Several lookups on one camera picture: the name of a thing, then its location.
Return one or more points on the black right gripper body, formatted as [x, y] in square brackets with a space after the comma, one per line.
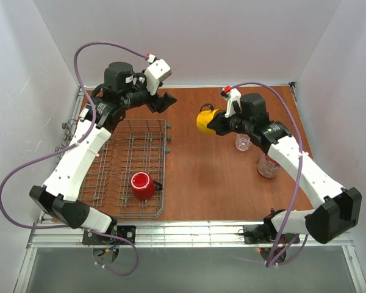
[221, 125]

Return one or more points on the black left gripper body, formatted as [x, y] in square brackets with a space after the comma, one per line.
[155, 102]

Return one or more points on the yellow mug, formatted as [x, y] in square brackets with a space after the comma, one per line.
[206, 114]

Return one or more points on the clear glass cup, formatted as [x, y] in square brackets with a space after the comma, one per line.
[243, 142]

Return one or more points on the pink ghost pattern mug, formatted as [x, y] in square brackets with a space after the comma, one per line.
[267, 167]

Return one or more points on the bright red mug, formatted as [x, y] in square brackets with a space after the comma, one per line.
[143, 186]

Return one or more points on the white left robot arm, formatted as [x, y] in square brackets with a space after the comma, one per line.
[122, 89]

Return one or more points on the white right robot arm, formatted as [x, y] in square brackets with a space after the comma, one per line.
[335, 209]

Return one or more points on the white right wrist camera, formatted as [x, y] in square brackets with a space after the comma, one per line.
[232, 97]

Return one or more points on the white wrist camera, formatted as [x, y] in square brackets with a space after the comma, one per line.
[157, 71]
[232, 97]

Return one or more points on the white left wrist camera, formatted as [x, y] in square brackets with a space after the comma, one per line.
[157, 71]

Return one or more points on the grey wire dish rack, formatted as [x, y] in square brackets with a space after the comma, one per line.
[136, 145]

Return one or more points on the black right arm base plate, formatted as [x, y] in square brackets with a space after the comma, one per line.
[258, 234]

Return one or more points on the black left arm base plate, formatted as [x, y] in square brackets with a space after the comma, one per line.
[127, 232]

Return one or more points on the aluminium frame rail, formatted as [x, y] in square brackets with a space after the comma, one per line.
[158, 234]

